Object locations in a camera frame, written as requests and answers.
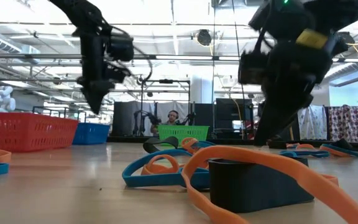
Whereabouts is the person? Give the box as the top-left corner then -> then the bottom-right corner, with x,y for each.
150,110 -> 183,135

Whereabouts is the black rack frame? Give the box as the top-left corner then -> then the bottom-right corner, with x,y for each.
139,78 -> 192,138

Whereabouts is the green plastic basket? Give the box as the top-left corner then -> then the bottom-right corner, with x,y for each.
157,124 -> 211,147

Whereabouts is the black monitor panel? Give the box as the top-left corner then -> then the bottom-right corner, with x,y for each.
213,97 -> 255,140

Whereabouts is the black overhead camera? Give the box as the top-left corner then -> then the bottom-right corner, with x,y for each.
195,28 -> 213,47

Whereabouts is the yellow cable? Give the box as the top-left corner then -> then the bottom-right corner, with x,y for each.
231,98 -> 244,139

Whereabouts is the red floral hanging cloth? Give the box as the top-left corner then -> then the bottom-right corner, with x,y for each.
327,105 -> 358,144

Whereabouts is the red plastic basket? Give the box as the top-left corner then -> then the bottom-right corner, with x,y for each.
0,111 -> 80,153

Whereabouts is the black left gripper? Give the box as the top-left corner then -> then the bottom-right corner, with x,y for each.
78,30 -> 130,115

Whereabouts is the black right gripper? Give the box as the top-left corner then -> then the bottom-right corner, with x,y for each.
253,40 -> 334,147

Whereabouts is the blue plastic basket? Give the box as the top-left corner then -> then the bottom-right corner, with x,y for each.
71,122 -> 111,146

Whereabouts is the white humanoid robot figure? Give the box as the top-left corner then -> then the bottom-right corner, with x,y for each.
0,85 -> 17,113

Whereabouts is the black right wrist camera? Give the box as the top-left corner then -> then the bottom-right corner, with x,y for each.
237,49 -> 272,85

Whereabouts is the grey overhead crossbar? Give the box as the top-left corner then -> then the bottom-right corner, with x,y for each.
0,52 -> 358,63

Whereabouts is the white patterned hanging cloth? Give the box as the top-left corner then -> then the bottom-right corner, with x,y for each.
296,105 -> 328,141

